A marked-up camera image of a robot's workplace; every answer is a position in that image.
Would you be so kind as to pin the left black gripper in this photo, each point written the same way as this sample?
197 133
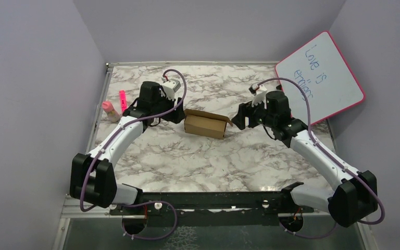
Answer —
175 115

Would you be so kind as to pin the pink highlighter marker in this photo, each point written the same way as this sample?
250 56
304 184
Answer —
123 100

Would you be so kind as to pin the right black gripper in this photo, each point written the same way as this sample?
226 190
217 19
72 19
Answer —
246 110

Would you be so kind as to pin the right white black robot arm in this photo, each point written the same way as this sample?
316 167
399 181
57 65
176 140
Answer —
354 193

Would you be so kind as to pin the pink framed whiteboard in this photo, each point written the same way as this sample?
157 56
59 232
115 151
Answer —
318 81

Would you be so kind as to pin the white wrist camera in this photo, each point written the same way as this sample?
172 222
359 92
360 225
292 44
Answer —
169 88
259 92

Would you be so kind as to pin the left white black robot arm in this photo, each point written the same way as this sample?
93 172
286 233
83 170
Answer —
92 175

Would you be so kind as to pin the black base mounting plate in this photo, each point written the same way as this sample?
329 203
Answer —
207 209

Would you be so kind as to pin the small pink capped bottle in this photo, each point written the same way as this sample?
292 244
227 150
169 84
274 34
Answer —
110 111

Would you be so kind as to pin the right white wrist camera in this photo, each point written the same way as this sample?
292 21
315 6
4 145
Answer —
259 92

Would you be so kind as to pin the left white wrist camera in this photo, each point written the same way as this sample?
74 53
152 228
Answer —
169 88

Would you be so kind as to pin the brown cardboard box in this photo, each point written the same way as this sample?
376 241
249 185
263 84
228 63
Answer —
206 124

